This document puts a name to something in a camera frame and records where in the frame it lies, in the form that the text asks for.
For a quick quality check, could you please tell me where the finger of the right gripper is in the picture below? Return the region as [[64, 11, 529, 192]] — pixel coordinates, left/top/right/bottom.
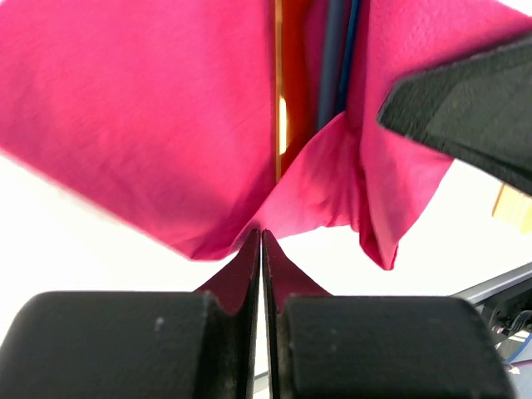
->
[[377, 36, 531, 193]]

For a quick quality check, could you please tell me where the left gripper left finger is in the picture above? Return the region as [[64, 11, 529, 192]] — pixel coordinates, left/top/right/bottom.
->
[[1, 230, 260, 398]]

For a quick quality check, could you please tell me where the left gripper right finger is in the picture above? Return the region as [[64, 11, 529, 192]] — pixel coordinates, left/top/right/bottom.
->
[[262, 230, 514, 398]]

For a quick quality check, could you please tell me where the gold metal knife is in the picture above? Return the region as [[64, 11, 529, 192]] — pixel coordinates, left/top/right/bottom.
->
[[273, 1, 312, 180]]

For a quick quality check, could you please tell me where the pink paper napkin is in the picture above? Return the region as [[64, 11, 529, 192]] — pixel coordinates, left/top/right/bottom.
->
[[0, 0, 532, 272]]

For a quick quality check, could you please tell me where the beige wooden utensil tray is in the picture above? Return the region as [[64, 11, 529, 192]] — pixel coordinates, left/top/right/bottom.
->
[[492, 184, 531, 234]]

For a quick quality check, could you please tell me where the aluminium front rail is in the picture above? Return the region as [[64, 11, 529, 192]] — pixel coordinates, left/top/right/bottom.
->
[[461, 261, 532, 333]]

